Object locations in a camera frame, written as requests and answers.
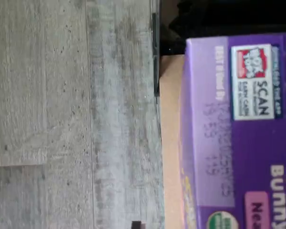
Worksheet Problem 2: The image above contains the purple Annie's box pink patch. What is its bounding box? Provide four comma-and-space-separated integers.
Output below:
178, 32, 286, 229

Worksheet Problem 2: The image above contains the tan wooden shelf board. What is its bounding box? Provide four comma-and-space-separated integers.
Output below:
158, 54, 189, 229

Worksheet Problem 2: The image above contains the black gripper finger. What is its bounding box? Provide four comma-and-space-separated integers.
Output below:
131, 220, 146, 229

